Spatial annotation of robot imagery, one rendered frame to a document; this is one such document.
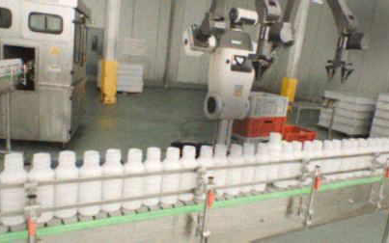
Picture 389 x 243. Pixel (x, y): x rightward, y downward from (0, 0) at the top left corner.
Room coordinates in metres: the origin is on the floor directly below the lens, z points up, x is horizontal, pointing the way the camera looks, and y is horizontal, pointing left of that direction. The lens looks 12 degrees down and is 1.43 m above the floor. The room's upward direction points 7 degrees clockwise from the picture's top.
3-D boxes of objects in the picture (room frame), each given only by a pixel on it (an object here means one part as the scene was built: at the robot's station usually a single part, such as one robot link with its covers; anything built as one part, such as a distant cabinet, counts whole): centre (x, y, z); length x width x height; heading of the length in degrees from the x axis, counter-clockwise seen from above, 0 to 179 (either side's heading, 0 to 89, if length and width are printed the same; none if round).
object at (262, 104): (3.61, -0.67, 1.00); 0.61 x 0.41 x 0.22; 128
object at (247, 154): (1.06, -0.19, 1.08); 0.06 x 0.06 x 0.17
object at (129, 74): (10.56, 2.63, 0.50); 1.24 x 1.03 x 1.00; 124
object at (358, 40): (1.45, -0.64, 1.60); 0.12 x 0.09 x 0.12; 31
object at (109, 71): (8.38, 2.37, 0.55); 0.40 x 0.40 x 1.10; 31
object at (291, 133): (4.07, -1.22, 0.55); 0.61 x 0.41 x 0.22; 124
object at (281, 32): (1.24, -0.25, 1.58); 0.12 x 0.09 x 0.12; 33
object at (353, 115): (7.92, -3.86, 0.50); 1.23 x 1.05 x 1.00; 119
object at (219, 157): (1.00, -0.09, 1.08); 0.06 x 0.06 x 0.17
